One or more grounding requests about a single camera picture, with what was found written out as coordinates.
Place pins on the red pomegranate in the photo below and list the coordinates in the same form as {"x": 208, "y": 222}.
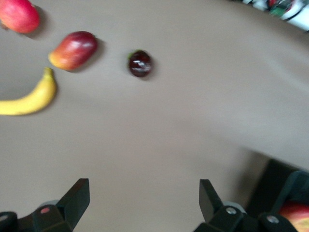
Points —
{"x": 19, "y": 15}

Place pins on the brown table mat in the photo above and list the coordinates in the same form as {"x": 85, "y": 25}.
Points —
{"x": 154, "y": 133}

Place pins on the small green circuit board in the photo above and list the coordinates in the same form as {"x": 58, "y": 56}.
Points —
{"x": 278, "y": 10}

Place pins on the black plastic box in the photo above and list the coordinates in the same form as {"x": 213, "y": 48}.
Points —
{"x": 265, "y": 183}

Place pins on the yellow banana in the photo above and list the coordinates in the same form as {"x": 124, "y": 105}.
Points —
{"x": 36, "y": 99}

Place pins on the red yellow apple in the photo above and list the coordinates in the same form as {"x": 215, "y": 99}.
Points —
{"x": 299, "y": 217}

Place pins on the red orange mango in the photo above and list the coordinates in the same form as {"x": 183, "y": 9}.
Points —
{"x": 72, "y": 50}

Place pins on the dark purple plum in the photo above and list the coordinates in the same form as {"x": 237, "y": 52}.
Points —
{"x": 140, "y": 64}

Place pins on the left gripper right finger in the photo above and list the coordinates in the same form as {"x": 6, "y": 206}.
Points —
{"x": 210, "y": 203}

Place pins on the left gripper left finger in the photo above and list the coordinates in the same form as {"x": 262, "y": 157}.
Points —
{"x": 74, "y": 198}

